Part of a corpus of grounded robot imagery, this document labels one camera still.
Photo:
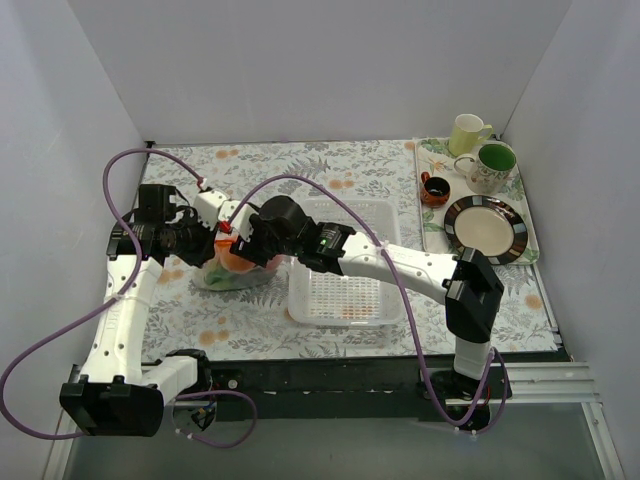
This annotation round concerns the clear zip top bag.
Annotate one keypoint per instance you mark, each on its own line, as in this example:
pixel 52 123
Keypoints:
pixel 256 277

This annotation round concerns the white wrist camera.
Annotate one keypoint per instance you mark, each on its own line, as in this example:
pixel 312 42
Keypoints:
pixel 212 207
pixel 235 220

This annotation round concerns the fake green vegetable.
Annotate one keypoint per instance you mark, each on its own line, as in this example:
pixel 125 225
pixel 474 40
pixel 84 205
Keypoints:
pixel 218 279

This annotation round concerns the small brown cup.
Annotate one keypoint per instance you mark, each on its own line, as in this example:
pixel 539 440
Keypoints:
pixel 435 191

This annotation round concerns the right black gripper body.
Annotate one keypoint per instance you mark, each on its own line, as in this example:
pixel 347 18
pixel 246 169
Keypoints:
pixel 248 247

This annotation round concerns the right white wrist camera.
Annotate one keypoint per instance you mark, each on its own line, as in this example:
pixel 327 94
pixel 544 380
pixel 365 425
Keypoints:
pixel 235 220

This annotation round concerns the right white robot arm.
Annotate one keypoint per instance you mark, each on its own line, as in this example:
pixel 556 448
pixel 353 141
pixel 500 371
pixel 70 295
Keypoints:
pixel 466 284

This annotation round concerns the green floral mug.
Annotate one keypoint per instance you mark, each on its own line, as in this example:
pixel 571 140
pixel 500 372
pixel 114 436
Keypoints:
pixel 486 171

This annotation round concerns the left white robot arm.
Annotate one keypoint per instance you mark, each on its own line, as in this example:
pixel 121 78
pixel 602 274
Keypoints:
pixel 114 395

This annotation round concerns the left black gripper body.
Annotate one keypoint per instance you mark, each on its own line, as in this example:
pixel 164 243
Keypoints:
pixel 204 244

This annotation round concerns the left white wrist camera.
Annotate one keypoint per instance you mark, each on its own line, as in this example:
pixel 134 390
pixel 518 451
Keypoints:
pixel 212 207

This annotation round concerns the aluminium frame rail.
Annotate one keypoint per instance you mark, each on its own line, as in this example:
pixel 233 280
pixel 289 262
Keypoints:
pixel 367 419

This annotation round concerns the floral serving tray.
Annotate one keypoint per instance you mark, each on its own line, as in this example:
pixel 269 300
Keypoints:
pixel 432 156

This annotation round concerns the pale yellow mug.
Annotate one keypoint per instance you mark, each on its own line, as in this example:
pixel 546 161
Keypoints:
pixel 468 131

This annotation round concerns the striped rim plate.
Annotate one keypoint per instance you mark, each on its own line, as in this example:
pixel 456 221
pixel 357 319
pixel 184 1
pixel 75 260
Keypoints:
pixel 488 225

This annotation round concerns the fake orange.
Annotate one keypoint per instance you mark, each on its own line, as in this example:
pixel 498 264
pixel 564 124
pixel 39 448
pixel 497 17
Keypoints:
pixel 235 264

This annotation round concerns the white plastic basket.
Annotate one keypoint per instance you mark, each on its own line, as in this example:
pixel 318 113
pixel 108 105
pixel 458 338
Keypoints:
pixel 358 299

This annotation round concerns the floral table mat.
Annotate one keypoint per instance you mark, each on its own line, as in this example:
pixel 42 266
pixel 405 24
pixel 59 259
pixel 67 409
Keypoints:
pixel 255 324

